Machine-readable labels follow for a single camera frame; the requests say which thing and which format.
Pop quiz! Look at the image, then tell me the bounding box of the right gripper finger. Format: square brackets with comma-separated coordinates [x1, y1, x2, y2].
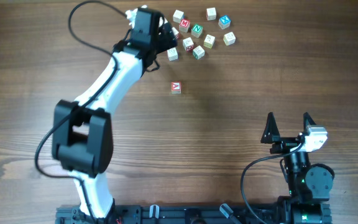
[303, 112, 316, 129]
[260, 112, 281, 144]

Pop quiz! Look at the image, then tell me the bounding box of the dark red sided block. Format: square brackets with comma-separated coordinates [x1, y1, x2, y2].
[172, 27, 179, 39]

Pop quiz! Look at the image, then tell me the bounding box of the red A letter block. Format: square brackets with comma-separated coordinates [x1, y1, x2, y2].
[171, 82, 181, 94]

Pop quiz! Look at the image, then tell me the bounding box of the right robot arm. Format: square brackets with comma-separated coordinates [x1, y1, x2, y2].
[260, 112, 335, 224]

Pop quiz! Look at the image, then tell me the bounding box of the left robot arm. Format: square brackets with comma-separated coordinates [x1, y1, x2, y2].
[52, 6, 177, 223]

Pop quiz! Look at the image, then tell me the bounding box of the plain wooden picture block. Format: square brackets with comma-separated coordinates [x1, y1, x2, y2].
[167, 47, 178, 61]

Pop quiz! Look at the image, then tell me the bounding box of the plain top block blue side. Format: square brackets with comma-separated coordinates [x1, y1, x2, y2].
[173, 10, 185, 23]

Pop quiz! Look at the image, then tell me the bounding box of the red O sided block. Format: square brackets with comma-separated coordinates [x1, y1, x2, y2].
[183, 37, 194, 52]

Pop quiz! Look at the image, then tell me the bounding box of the red M letter block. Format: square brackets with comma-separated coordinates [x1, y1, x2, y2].
[179, 19, 190, 33]

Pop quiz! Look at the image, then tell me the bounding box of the green N letter block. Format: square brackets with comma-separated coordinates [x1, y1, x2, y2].
[191, 24, 203, 38]

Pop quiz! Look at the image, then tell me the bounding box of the green-sided picture block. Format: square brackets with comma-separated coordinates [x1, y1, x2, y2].
[193, 45, 205, 60]

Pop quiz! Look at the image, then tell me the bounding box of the yellow-sided picture block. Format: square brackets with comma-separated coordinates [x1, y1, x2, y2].
[203, 34, 215, 49]

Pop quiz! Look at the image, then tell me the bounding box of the plain wooden block top right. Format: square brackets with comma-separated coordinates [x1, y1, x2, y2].
[206, 7, 217, 21]

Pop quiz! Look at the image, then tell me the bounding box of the blue X letter block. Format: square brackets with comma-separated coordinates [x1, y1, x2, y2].
[218, 15, 231, 29]

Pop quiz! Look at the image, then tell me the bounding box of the yellow-sided block right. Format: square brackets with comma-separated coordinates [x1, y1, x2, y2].
[223, 32, 236, 45]

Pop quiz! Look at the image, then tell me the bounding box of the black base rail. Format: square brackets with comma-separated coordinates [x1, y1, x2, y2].
[55, 203, 333, 224]

